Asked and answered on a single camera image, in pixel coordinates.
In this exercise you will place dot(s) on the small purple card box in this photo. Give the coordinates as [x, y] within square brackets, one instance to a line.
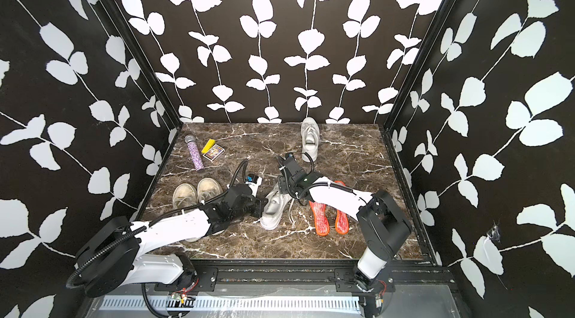
[214, 153]

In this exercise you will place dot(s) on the white sneaker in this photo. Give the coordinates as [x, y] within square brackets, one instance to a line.
[310, 133]
[273, 210]

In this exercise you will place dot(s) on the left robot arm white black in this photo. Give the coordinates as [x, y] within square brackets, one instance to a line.
[123, 252]

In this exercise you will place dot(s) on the red orange insole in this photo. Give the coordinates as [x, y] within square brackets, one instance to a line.
[321, 223]

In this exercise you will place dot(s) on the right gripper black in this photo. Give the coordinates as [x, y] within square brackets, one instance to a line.
[283, 183]

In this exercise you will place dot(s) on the beige sneaker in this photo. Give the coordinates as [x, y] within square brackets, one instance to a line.
[184, 195]
[207, 189]

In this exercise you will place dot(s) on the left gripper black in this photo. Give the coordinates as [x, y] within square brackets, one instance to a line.
[259, 203]

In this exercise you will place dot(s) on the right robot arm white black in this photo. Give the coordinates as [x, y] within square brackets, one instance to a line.
[383, 224]

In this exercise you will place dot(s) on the purple glitter tube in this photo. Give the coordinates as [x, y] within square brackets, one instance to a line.
[195, 154]

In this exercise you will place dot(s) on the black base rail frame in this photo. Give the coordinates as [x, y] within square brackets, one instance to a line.
[278, 275]

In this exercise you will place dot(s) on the white slotted cable duct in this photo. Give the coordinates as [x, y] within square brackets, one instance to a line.
[335, 304]

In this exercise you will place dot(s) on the yellow wedge block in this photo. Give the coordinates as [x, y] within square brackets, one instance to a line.
[208, 146]

